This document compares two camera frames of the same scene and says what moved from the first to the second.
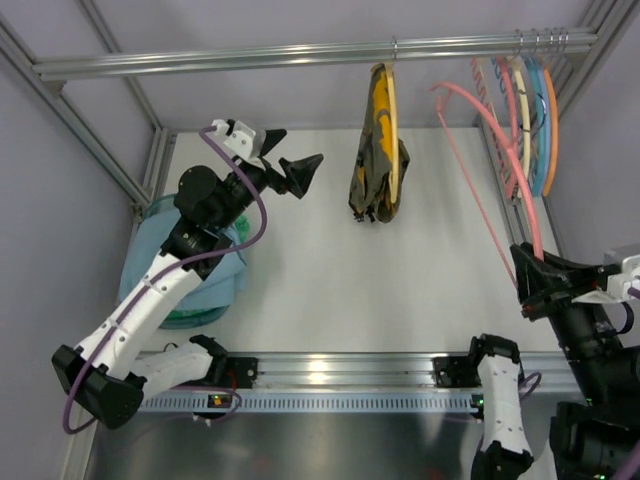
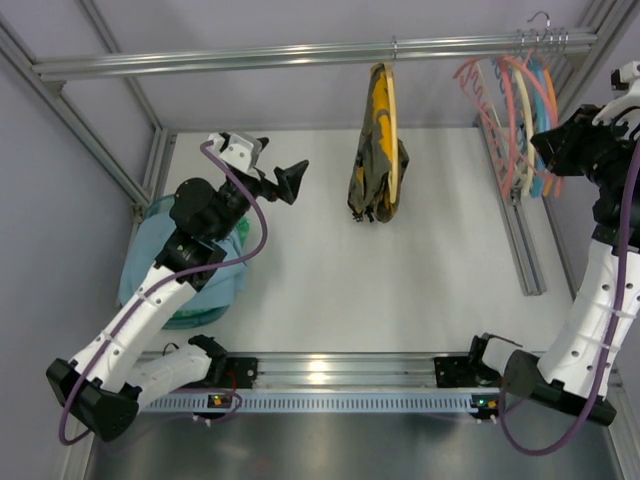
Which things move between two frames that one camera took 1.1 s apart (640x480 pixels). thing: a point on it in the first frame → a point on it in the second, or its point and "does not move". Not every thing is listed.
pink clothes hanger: x=485 y=104 → x=505 y=62
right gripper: x=545 y=293 → x=558 y=150
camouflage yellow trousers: x=370 y=191 does not move
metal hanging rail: x=538 y=45 does not move
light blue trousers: x=150 y=235 does not move
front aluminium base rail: x=377 y=371 does not move
